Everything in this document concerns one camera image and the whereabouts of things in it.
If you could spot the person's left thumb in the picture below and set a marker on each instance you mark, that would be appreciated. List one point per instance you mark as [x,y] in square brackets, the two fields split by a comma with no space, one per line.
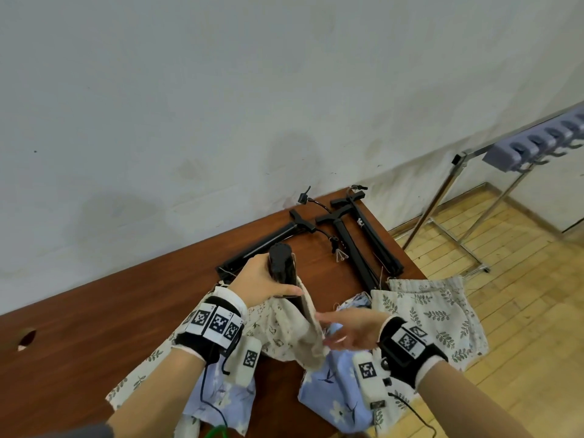
[287,292]

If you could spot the beige printed cloth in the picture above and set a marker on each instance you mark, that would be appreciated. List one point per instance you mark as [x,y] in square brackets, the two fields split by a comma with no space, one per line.
[287,335]

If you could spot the person's left forearm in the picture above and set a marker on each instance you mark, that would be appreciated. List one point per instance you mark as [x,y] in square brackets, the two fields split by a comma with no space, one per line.
[155,396]

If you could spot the person's right hand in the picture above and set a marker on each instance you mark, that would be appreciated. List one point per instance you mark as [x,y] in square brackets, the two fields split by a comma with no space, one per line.
[362,328]

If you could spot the row of purple hangers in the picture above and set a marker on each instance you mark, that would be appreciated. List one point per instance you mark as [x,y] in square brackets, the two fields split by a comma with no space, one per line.
[534,145]

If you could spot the metal clothes rack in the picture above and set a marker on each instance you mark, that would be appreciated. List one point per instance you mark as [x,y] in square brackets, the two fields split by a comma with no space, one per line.
[438,200]

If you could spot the white leaf-print cloth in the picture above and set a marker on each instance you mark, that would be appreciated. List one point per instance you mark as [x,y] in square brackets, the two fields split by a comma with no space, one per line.
[137,378]
[433,314]

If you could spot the person's right forearm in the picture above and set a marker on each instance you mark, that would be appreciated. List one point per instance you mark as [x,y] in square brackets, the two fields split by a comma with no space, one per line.
[465,403]

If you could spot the black wristband with marker tags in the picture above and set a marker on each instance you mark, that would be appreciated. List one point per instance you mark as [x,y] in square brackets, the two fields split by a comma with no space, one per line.
[214,321]
[410,348]

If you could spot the person's left hand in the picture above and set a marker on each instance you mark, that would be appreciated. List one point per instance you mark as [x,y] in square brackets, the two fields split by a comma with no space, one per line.
[251,280]

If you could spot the white wrist camera with marker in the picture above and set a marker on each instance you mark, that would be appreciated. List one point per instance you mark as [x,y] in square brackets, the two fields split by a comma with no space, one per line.
[369,376]
[246,360]

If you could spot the blue floral cloth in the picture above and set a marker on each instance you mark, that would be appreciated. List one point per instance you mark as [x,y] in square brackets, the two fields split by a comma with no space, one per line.
[228,403]
[337,387]

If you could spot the person's right fingers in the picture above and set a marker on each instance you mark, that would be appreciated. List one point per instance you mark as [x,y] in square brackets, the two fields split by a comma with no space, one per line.
[335,317]

